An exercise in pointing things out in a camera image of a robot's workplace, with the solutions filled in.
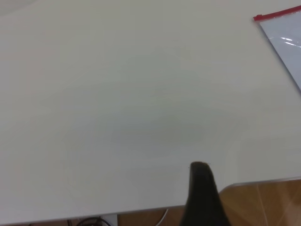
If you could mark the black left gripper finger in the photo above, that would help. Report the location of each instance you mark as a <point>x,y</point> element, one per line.
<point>202,200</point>

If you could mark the clear plastic zip bag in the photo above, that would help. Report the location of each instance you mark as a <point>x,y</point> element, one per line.
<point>287,35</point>

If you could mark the red zipper slider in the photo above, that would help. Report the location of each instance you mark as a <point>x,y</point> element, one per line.
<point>258,17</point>

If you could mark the white table leg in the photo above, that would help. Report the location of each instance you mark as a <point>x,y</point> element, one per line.
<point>109,220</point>

